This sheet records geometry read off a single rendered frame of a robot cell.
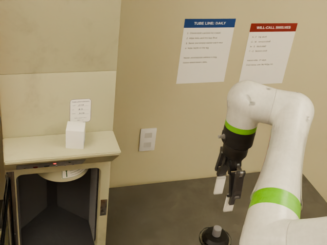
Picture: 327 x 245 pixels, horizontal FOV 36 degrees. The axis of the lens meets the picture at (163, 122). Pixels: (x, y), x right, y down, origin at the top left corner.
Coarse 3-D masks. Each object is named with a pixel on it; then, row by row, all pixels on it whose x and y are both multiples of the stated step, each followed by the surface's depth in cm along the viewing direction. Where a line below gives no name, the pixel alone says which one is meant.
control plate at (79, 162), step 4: (72, 160) 142; (76, 160) 142; (80, 160) 143; (84, 160) 145; (28, 164) 138; (32, 164) 139; (36, 164) 140; (40, 164) 141; (44, 164) 142; (48, 164) 143; (52, 164) 144; (56, 164) 145; (60, 164) 146; (68, 164) 148; (72, 164) 149; (20, 168) 143; (28, 168) 145; (32, 168) 146
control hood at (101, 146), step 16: (16, 144) 140; (32, 144) 141; (48, 144) 142; (64, 144) 142; (96, 144) 144; (112, 144) 145; (16, 160) 134; (32, 160) 135; (48, 160) 137; (64, 160) 140; (96, 160) 149; (112, 160) 153
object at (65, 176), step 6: (42, 174) 159; (48, 174) 158; (54, 174) 158; (60, 174) 158; (66, 174) 158; (72, 174) 159; (78, 174) 160; (84, 174) 162; (54, 180) 158; (60, 180) 158; (66, 180) 158
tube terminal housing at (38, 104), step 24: (72, 72) 137; (96, 72) 139; (0, 96) 135; (24, 96) 137; (48, 96) 139; (72, 96) 141; (96, 96) 144; (24, 120) 141; (48, 120) 143; (96, 120) 148; (48, 168) 152; (72, 168) 155; (96, 240) 179
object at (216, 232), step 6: (210, 228) 167; (216, 228) 163; (204, 234) 165; (210, 234) 165; (216, 234) 163; (222, 234) 165; (204, 240) 164; (210, 240) 163; (216, 240) 163; (222, 240) 163; (228, 240) 165
